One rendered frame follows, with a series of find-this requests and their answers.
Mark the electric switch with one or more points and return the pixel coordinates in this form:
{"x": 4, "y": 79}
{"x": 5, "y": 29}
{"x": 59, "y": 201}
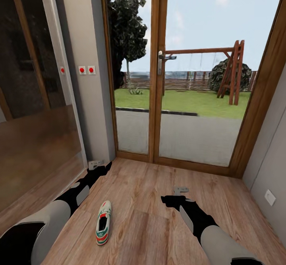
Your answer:
{"x": 92, "y": 70}
{"x": 82, "y": 70}

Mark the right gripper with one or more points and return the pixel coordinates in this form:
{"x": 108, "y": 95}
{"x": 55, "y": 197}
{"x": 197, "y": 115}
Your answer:
{"x": 171, "y": 201}

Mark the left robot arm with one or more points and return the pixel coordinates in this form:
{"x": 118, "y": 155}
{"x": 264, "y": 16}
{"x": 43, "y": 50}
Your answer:
{"x": 30, "y": 240}

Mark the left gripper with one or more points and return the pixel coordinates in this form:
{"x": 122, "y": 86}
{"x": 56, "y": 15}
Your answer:
{"x": 99, "y": 171}

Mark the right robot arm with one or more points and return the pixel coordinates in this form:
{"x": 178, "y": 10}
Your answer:
{"x": 219, "y": 247}

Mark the gym shoe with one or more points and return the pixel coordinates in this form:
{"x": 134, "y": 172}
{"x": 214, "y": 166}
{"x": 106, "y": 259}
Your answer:
{"x": 103, "y": 222}

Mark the wall socket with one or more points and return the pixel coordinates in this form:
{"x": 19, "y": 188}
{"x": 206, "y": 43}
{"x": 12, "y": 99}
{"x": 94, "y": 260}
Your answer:
{"x": 270, "y": 197}

